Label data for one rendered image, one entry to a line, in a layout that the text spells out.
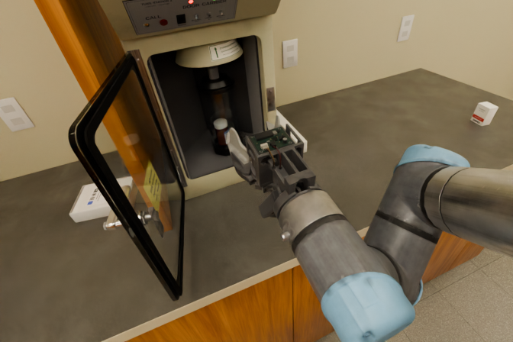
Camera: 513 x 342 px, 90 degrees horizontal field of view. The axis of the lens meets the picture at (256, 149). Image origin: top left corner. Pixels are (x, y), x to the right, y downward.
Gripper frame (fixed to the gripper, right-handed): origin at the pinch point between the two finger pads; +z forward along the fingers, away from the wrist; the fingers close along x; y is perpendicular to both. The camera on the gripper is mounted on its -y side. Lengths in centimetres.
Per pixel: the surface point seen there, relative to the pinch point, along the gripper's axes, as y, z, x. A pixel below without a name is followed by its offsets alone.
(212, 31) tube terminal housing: 13.4, 20.4, 0.0
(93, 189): -29, 30, 43
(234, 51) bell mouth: 7.1, 23.5, -5.2
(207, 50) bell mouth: 8.8, 22.8, 1.5
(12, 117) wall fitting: -14, 61, 64
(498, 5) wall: -12, 62, -167
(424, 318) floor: -122, -28, -72
